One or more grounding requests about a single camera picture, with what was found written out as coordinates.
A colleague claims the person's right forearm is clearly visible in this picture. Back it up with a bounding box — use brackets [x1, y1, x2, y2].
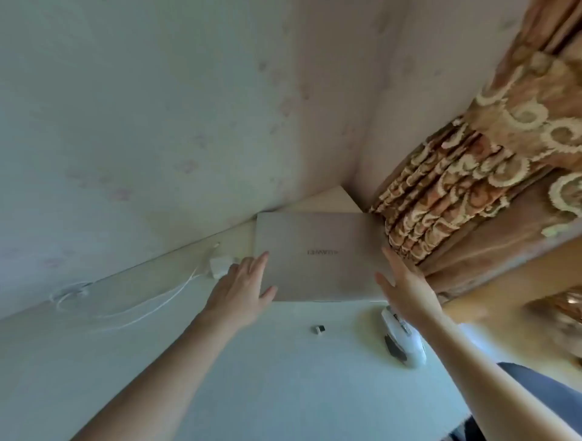
[420, 313, 582, 441]

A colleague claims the brown patterned curtain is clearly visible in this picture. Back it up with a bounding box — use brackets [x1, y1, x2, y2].
[368, 0, 582, 310]

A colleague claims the white charger adapter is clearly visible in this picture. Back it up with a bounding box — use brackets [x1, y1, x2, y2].
[209, 256, 241, 280]

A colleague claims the white charger cable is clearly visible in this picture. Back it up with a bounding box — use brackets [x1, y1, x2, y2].
[50, 243, 222, 333]

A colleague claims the grey office chair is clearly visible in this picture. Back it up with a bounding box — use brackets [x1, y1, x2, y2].
[498, 362, 582, 426]

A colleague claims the white desk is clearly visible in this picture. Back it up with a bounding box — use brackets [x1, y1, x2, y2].
[0, 185, 472, 441]

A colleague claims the person's left forearm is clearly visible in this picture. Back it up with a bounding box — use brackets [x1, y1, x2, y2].
[70, 313, 237, 441]

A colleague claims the white grey computer mouse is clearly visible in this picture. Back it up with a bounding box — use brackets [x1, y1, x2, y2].
[380, 305, 428, 368]

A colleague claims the silver laptop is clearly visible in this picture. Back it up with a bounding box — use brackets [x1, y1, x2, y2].
[253, 211, 397, 303]

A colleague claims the person's left hand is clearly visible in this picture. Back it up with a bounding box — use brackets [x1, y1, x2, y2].
[199, 251, 278, 333]

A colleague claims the wooden door frame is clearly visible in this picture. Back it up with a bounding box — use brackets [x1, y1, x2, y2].
[443, 252, 582, 324]

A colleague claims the person's right hand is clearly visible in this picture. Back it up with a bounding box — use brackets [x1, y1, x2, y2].
[375, 247, 444, 326]

